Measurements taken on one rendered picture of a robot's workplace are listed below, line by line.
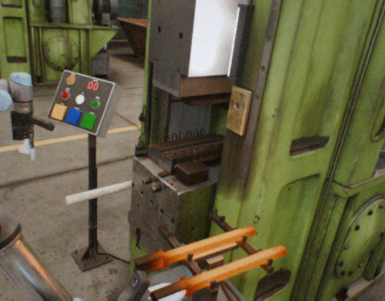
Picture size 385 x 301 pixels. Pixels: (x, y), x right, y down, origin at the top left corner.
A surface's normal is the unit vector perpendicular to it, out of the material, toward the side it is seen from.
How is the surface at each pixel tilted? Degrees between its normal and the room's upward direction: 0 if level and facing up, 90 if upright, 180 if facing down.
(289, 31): 90
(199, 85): 90
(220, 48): 90
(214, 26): 90
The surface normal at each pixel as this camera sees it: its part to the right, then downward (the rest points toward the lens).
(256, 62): -0.79, 0.17
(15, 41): 0.54, 0.40
